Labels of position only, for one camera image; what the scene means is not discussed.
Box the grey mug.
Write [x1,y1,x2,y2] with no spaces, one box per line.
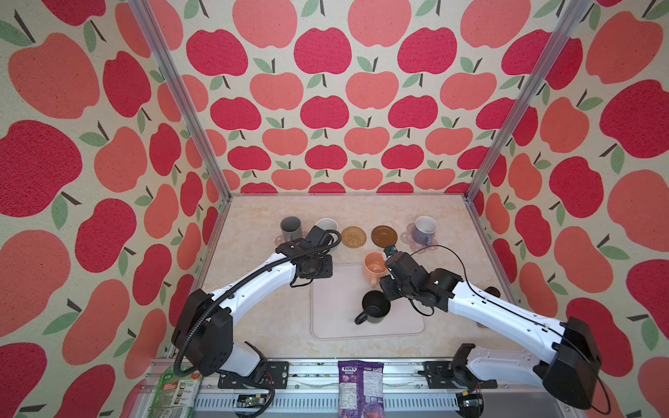
[280,216,304,242]

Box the round woven rattan coaster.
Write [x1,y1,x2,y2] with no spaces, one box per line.
[341,226,367,248]

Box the black mug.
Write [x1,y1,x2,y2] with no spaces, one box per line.
[355,290,391,325]

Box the peach orange mug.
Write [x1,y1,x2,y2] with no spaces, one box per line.
[363,252,389,288]

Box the white lilac handled mug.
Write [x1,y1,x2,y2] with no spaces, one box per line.
[411,215,438,247]

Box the round brown wooden coaster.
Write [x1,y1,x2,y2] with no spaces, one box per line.
[371,225,398,248]

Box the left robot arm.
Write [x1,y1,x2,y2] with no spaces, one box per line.
[172,226,341,383]

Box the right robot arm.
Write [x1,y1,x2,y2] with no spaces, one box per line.
[380,246,604,410]

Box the translucent white tray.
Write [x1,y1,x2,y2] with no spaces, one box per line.
[311,263,426,340]

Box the purple snack bag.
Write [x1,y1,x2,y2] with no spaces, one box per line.
[338,361,385,418]

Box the green snack bag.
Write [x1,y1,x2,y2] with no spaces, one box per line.
[148,367,202,418]

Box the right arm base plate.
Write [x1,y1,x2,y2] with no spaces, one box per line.
[418,362,498,390]

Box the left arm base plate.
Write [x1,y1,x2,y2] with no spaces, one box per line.
[218,361,290,389]

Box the aluminium front rail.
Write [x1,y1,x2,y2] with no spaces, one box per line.
[135,357,581,418]

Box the aluminium corner frame post left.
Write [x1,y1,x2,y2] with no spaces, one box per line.
[127,0,233,202]

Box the aluminium corner frame post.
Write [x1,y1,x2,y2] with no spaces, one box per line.
[127,0,233,202]
[463,0,594,202]

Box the aluminium corner frame post right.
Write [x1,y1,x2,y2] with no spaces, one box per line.
[463,0,594,202]

